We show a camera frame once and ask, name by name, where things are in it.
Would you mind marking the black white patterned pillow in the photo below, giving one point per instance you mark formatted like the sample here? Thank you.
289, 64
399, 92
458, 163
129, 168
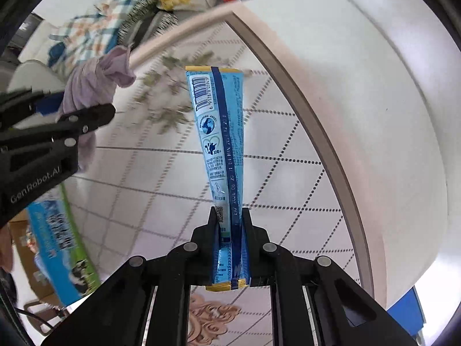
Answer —
144, 21

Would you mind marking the plaid blanket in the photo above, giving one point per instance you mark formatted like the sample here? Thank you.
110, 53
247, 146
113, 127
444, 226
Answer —
87, 36

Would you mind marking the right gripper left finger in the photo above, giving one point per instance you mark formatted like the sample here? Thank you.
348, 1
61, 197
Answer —
145, 302

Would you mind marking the purple cloth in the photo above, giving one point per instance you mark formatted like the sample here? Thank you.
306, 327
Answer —
95, 81

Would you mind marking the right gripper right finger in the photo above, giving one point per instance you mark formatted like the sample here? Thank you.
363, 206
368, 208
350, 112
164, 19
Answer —
315, 302

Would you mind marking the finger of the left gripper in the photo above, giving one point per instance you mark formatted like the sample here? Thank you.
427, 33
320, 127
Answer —
85, 120
23, 103

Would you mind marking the blue green milk carton box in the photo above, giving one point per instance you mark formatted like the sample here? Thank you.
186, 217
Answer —
61, 253

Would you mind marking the beige sofa armchair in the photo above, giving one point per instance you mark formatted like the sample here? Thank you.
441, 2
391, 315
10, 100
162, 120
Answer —
33, 72

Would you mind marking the long blue snack packet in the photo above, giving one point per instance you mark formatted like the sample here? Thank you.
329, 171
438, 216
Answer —
217, 102

